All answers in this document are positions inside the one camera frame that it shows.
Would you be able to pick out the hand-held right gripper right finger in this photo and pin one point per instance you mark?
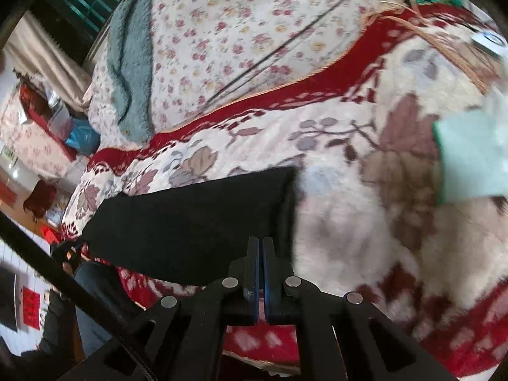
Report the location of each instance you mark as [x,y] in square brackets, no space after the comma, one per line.
[270,285]

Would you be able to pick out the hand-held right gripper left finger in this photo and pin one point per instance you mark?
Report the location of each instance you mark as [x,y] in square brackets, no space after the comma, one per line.
[254,281]

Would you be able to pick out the black pants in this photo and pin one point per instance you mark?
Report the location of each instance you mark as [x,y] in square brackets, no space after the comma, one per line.
[186,222]

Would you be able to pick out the red and white floral blanket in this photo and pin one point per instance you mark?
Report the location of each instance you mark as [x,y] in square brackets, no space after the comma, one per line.
[357,226]

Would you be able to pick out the person's leg in blue jeans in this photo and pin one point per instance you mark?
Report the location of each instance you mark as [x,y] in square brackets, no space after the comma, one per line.
[99,297]

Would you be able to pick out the red paper sheet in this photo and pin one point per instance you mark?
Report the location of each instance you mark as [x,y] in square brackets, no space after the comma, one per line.
[32,307]

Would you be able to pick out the blue plastic bag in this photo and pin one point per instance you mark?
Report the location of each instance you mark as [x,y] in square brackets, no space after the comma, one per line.
[82,137]

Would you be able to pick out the pale green cloth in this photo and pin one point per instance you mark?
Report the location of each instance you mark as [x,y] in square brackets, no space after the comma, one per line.
[472,158]

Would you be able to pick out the white small-flower quilt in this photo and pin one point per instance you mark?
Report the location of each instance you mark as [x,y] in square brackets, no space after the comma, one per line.
[222,39]

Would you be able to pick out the grey-teal fleece blanket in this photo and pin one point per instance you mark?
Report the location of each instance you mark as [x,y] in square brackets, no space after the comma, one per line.
[131,67]

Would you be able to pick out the red floral bedside box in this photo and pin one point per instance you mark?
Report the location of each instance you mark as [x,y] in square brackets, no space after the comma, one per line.
[27,147]

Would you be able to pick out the tan straw fringe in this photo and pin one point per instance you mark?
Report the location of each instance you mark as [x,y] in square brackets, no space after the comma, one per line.
[436,33]

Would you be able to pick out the beige curtain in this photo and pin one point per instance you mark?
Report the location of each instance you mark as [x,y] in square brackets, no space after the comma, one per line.
[43,55]

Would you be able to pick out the white round device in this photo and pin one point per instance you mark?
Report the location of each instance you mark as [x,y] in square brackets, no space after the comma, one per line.
[489,43]

